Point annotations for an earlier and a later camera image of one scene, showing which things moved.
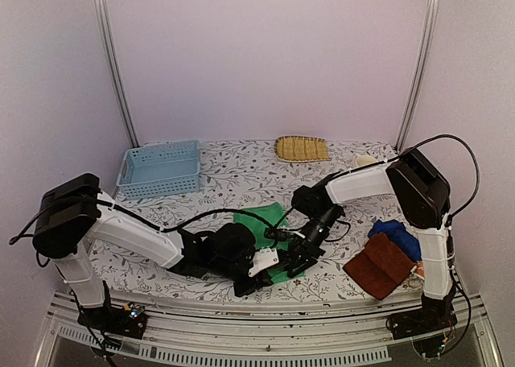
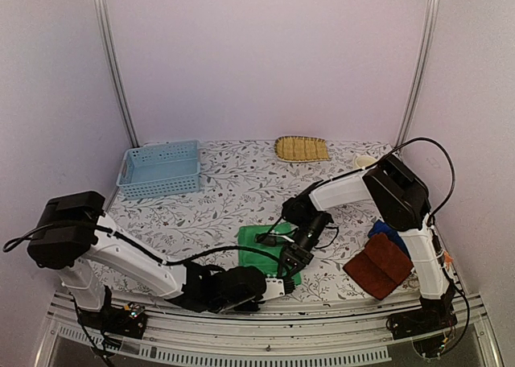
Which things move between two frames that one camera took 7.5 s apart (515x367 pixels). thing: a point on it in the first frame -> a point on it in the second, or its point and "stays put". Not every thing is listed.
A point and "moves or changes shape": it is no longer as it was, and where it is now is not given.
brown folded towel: x=381 y=266 stays put
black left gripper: x=262 y=279 -> x=253 y=308
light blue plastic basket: x=160 y=170 stays put
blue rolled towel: x=397 y=234 stays put
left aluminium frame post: x=106 y=30 stays put
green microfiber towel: x=273 y=213 moves or changes shape
